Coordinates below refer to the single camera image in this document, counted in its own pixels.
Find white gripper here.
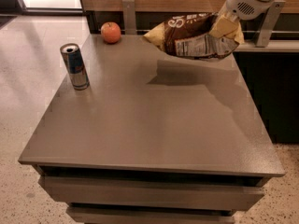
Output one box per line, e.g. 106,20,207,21
209,0,272,39

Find brown chip bag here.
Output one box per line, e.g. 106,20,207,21
144,13,240,60

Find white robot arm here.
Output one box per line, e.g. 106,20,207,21
209,0,274,44

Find redbull can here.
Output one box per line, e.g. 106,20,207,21
60,43,90,91

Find red apple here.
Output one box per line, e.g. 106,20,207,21
100,22,121,44

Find grey drawer cabinet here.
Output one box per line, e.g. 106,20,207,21
20,35,284,224

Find right grey metal bracket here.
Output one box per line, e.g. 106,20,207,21
254,0,285,48

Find grey metal bracket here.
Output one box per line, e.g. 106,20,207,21
122,0,137,35
254,0,285,48

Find left grey metal bracket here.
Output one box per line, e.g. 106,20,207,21
122,0,137,35

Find window frame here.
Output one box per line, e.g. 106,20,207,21
0,0,82,16

